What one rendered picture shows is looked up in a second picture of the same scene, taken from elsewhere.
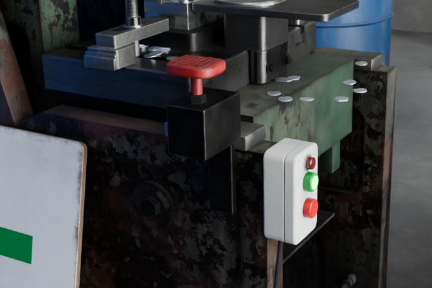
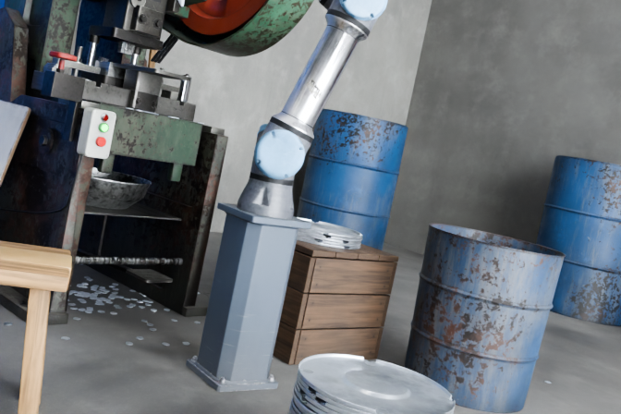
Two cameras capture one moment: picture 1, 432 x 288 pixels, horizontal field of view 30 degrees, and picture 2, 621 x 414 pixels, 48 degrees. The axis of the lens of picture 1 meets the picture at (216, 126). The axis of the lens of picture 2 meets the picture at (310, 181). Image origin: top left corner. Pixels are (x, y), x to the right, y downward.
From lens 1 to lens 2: 1.37 m
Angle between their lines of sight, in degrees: 19
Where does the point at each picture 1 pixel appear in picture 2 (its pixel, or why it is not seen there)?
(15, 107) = (14, 93)
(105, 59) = (50, 66)
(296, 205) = (90, 133)
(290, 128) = (133, 128)
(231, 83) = (111, 99)
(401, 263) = not seen: hidden behind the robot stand
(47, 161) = (13, 116)
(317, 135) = (158, 147)
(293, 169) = (91, 114)
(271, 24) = (144, 79)
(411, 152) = not seen: hidden behind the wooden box
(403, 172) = not seen: hidden behind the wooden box
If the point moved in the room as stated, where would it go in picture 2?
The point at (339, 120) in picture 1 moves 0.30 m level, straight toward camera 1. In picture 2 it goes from (182, 152) to (130, 146)
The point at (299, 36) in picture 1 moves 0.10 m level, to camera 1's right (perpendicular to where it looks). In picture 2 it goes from (178, 105) to (206, 111)
